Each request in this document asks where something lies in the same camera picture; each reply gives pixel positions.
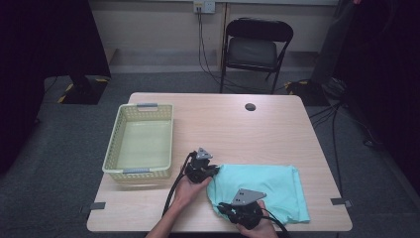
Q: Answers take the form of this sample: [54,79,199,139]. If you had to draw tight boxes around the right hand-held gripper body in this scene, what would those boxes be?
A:
[227,187,267,231]

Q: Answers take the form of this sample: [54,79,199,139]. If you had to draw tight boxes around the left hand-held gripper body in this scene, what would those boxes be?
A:
[184,147,214,184]

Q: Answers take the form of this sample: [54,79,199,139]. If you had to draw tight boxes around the teal t-shirt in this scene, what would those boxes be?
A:
[206,163,311,226]

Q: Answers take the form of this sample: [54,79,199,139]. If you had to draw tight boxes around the pale green plastic basket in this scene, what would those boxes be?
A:
[101,102,174,183]

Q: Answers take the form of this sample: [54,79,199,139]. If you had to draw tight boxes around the person's right hand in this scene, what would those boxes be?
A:
[236,199,279,238]

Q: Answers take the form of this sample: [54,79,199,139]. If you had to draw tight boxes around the person's left hand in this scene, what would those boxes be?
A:
[171,175,214,214]

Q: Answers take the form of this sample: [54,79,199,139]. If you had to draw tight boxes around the black stand base yellow tape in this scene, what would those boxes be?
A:
[57,74,110,106]
[285,78,331,107]

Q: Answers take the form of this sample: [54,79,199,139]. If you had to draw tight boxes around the black folding chair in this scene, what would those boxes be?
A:
[219,18,295,95]

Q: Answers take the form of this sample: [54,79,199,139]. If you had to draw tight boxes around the grey hanging cover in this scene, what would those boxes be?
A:
[310,0,358,85]

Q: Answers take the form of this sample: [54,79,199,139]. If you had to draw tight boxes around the black curtain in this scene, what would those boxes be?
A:
[0,0,112,177]
[333,0,420,199]

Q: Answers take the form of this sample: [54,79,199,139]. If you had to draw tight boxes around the left hand-held gripper cable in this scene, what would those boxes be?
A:
[161,151,198,217]

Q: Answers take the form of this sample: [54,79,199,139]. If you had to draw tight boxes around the grey table bracket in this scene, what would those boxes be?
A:
[330,197,354,208]
[78,201,107,214]

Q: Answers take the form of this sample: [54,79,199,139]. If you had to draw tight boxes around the black floor cables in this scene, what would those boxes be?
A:
[306,100,384,196]

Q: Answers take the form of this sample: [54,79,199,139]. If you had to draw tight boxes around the white wall socket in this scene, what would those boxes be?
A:
[193,0,216,15]

